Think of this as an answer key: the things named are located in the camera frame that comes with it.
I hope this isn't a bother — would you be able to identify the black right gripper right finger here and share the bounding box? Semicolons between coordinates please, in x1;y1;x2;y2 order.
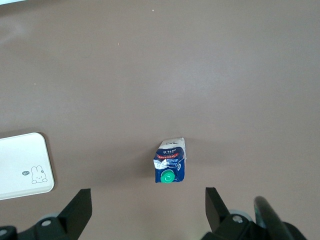
201;186;259;240

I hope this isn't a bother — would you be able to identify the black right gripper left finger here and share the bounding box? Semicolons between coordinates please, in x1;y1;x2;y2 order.
0;188;93;240

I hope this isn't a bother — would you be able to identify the blue milk carton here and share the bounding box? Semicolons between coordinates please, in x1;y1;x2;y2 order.
153;136;187;184

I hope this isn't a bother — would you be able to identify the cream rabbit print tray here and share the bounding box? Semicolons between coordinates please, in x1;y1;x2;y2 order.
0;132;56;201

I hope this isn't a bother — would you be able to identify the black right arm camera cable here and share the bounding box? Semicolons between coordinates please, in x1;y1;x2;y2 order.
252;195;310;240

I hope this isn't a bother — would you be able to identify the brown table cover mat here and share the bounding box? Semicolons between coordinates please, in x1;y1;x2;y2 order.
0;0;320;240

